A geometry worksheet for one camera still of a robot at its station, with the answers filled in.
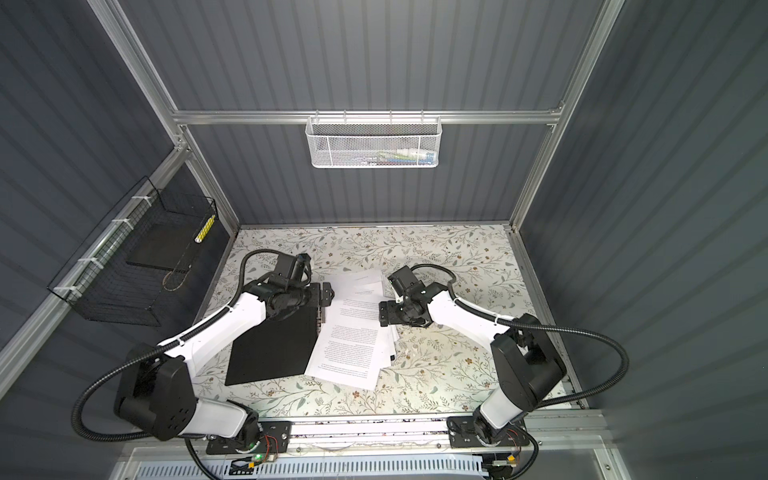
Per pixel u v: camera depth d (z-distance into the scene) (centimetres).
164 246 77
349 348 88
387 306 79
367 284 101
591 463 71
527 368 45
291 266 67
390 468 77
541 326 46
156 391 42
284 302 63
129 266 72
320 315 94
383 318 79
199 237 80
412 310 63
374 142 112
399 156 92
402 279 69
